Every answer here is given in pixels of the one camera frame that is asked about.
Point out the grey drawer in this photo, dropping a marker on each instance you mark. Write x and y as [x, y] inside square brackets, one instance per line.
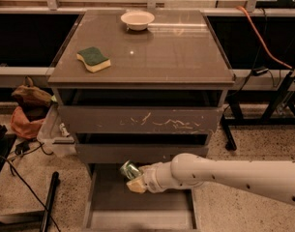
[120, 147]
[140, 111]
[111, 207]

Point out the white bowl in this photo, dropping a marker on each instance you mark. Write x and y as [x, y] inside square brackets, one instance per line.
[137, 20]

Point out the green soda can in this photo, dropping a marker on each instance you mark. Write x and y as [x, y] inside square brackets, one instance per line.
[130, 170]

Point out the clear plastic bin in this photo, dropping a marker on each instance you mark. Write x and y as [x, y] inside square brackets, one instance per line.
[54, 135]

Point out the black stand leg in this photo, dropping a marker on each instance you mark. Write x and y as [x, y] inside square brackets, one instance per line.
[49, 202]

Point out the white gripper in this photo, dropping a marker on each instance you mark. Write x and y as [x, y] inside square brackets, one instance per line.
[149, 178]

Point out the grey middle drawer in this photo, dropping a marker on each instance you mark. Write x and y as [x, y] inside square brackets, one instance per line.
[120, 147]

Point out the grey bottom drawer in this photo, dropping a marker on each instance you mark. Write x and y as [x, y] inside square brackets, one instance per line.
[111, 207]

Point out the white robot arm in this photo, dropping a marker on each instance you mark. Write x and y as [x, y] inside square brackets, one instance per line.
[271, 179]

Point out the grey drawer cabinet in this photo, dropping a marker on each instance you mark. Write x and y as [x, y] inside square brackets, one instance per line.
[176, 52]

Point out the grey top drawer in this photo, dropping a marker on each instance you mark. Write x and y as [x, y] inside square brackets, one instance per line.
[140, 111]

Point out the orange cloth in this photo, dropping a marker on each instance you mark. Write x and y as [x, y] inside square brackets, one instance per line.
[23, 127]

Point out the black power adapter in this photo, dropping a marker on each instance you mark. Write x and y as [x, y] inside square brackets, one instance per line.
[259, 71]

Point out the green yellow sponge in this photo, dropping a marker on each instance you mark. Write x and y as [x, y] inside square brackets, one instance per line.
[92, 59]

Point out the black table frame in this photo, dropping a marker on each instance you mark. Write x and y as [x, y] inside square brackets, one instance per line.
[279, 111]

